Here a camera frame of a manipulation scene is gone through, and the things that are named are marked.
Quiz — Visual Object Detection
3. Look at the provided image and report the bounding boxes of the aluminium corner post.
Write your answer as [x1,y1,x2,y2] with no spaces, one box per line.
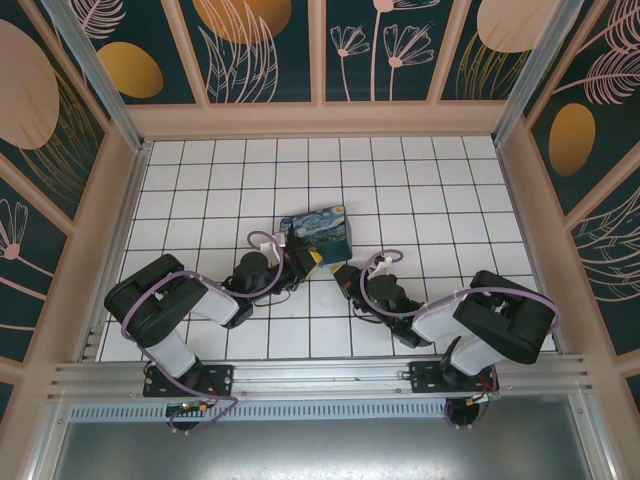
[42,0,154,155]
[492,0,597,147]

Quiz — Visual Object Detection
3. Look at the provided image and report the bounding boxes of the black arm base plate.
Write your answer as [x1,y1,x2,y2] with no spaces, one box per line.
[143,363,235,399]
[408,360,501,397]

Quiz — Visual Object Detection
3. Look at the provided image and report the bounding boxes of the aluminium frame rail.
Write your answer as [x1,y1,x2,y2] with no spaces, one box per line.
[47,353,595,402]

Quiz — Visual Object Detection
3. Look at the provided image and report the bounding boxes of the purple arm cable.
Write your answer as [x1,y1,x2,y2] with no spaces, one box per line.
[122,230,291,436]
[359,248,559,432]

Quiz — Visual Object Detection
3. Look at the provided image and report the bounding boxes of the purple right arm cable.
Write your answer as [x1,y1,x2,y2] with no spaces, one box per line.
[359,248,559,432]

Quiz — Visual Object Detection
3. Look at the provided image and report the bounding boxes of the starry night painted box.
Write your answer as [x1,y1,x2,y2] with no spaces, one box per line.
[278,203,354,267]

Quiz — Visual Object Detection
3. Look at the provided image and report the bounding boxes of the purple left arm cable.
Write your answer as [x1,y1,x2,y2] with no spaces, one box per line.
[122,230,291,436]

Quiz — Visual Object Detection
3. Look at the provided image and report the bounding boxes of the perforated metal cable tray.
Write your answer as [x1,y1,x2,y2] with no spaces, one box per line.
[67,402,585,422]

